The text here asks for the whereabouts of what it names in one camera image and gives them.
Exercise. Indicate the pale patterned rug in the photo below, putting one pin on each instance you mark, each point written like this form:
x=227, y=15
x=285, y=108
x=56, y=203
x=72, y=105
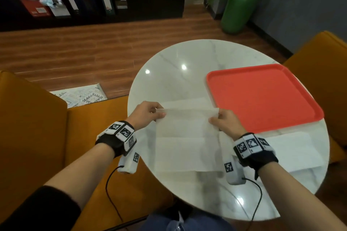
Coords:
x=81, y=95

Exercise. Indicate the orange plastic tray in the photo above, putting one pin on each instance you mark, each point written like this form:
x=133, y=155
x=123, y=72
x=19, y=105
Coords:
x=263, y=98

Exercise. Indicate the person's right forearm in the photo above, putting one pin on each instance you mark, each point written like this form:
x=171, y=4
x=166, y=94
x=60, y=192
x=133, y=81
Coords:
x=295, y=201

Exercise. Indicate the black left wristband with markers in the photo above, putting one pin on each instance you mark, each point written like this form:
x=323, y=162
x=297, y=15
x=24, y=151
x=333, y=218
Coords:
x=114, y=141

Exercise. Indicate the white booklet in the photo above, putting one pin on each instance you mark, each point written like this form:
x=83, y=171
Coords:
x=60, y=11

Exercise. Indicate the person's left hand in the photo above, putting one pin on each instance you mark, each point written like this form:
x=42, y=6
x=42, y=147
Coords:
x=143, y=115

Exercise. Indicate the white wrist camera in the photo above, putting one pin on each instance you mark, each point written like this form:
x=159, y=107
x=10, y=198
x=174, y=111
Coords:
x=233, y=174
x=130, y=163

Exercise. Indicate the person's left forearm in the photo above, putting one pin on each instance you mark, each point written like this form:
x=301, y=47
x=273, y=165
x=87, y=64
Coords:
x=84, y=174

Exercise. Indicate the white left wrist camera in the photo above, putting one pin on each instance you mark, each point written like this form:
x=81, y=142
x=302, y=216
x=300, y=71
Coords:
x=130, y=163

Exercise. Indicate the person's right hand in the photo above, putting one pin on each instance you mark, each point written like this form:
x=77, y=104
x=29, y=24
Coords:
x=229, y=125

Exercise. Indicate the person's black left sleeve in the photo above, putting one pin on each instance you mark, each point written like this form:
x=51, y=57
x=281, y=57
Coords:
x=40, y=209

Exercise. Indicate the black wristband with markers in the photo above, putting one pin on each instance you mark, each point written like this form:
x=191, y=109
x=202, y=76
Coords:
x=257, y=157
x=114, y=141

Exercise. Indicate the green plant pot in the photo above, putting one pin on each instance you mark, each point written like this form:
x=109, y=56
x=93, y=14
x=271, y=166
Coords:
x=238, y=15

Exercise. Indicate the person's blue jeans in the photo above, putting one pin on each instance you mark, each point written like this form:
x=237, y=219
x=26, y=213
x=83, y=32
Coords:
x=195, y=222

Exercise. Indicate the dark binder with white label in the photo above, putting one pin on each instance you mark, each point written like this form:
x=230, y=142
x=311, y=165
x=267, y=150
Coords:
x=107, y=3
x=122, y=2
x=73, y=4

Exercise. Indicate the mustard yellow upholstered chair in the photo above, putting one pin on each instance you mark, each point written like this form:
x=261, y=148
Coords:
x=29, y=136
x=325, y=76

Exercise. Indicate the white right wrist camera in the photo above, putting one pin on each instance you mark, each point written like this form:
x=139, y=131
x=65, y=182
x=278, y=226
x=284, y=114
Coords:
x=233, y=174

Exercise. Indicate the black right wristband with markers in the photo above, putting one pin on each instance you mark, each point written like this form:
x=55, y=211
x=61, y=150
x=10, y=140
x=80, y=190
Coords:
x=257, y=157

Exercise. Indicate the red book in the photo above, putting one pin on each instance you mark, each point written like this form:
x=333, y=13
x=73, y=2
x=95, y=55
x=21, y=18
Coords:
x=36, y=8

